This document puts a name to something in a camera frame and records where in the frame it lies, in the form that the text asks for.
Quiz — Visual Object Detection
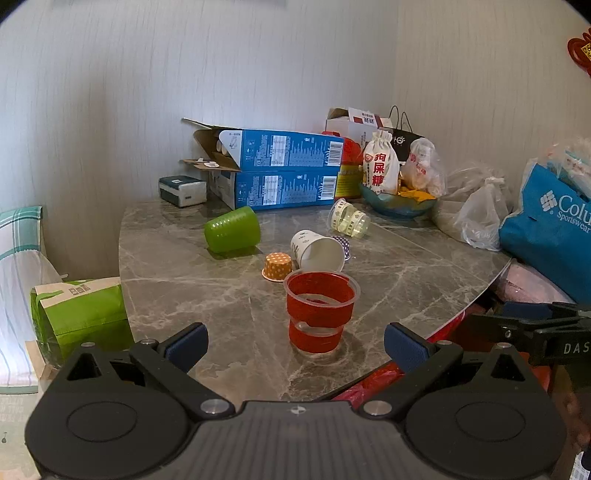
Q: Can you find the orange polka dot paper cup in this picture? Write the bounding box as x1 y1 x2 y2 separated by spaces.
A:
261 252 297 282

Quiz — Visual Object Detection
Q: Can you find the clear plastic bag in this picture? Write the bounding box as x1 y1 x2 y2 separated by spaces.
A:
433 161 514 253

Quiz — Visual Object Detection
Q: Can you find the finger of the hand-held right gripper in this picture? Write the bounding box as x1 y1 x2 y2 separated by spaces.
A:
468 313 539 346
501 301 591 324

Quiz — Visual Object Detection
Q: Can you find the white red carton box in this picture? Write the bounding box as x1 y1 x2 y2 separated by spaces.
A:
322 106 394 145

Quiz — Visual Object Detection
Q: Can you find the blue bowl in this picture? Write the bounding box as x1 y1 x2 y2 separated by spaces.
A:
359 181 438 219

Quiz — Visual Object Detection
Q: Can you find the blue shopping bag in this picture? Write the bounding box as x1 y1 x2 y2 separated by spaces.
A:
498 159 591 305

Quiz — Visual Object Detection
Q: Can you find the red plastic bag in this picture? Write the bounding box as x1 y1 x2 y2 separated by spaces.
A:
331 308 469 409

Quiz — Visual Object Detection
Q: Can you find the clear snack bag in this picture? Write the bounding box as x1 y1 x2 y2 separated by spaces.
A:
399 137 447 198

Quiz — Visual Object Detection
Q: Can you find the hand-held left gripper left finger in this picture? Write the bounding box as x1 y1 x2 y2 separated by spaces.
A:
44 322 236 421

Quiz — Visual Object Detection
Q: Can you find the red yellow box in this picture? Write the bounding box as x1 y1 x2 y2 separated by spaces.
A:
334 164 366 200

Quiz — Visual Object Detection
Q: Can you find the black paper bag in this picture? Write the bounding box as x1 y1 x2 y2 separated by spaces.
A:
387 105 426 163

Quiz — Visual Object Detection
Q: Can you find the green plastic cup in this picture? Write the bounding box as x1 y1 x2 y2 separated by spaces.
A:
204 205 262 254

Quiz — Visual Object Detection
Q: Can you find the green paper bag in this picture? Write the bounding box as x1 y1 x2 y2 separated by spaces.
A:
30 276 136 367

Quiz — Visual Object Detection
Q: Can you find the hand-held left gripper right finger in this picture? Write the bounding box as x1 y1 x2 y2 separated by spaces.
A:
359 322 548 420

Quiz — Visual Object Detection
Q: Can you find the white paper cup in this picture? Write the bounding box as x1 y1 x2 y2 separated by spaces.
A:
290 229 346 274

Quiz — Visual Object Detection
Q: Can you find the white drawstring pouch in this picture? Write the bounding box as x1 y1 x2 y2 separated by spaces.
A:
362 130 400 195

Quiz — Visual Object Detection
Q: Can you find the clear yellow striped cup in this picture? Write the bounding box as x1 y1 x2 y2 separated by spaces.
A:
327 198 371 239

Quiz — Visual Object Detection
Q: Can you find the pink cloth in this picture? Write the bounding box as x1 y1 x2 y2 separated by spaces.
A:
488 262 575 306

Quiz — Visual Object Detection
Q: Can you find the striped cloth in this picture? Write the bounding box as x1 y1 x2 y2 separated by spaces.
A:
0 205 64 395

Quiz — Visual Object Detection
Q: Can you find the small white grey box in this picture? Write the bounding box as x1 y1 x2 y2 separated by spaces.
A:
158 175 208 208

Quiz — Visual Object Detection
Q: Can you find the open blue cardboard box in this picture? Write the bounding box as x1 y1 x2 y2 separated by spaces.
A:
181 117 345 173

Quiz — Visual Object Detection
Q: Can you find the red transparent plastic cup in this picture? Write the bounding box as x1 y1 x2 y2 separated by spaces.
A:
283 271 361 357

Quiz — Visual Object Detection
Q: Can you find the red wall ornament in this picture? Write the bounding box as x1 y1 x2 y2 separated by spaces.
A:
566 27 591 78

